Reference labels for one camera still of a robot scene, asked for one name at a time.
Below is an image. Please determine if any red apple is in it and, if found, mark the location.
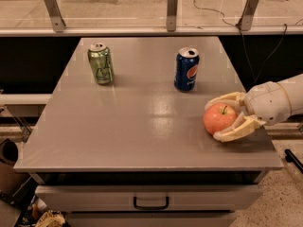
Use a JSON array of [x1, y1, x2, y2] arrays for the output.
[[203, 103, 238, 135]]

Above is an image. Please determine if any black bar on floor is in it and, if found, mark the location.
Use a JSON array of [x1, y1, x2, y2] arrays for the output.
[[284, 148, 303, 174]]

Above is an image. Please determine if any blue Pepsi can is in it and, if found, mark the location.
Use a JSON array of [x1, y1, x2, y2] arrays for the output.
[[174, 47, 200, 92]]

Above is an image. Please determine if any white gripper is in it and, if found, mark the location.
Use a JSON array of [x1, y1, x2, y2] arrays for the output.
[[205, 81, 291, 143]]

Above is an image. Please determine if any right metal bracket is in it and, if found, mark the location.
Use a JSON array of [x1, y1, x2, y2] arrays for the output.
[[237, 0, 259, 31]]

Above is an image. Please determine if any black drawer handle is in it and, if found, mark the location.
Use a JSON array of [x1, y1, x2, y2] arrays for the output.
[[133, 197, 169, 211]]

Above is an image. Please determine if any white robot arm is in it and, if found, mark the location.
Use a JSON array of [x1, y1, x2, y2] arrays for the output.
[[203, 74, 303, 142]]

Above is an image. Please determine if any snack bag on floor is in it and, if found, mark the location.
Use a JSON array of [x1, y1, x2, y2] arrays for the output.
[[35, 211, 66, 227]]

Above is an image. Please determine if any lower grey drawer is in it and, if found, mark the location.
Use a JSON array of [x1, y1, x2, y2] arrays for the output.
[[67, 212, 236, 227]]

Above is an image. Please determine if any left metal bracket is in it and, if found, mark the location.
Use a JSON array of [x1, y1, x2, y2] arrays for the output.
[[44, 0, 65, 32]]

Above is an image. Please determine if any black cable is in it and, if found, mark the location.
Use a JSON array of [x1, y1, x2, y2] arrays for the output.
[[188, 0, 303, 85]]

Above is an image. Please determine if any grey cabinet drawer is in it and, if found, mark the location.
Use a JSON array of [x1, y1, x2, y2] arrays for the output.
[[36, 185, 261, 212]]

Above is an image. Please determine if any cardboard box with clutter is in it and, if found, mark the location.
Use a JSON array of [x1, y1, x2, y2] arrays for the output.
[[0, 139, 35, 227]]

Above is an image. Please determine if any metal bracket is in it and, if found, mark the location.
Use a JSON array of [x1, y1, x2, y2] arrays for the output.
[[166, 0, 178, 32], [237, 0, 259, 31], [44, 0, 65, 32]]

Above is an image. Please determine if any green soda can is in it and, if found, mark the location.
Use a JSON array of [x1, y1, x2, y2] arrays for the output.
[[87, 43, 115, 84]]

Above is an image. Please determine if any middle metal bracket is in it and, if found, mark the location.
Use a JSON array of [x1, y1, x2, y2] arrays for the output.
[[166, 0, 178, 32]]

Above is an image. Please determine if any glass railing base rail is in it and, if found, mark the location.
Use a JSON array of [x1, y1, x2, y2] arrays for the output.
[[0, 25, 303, 37]]

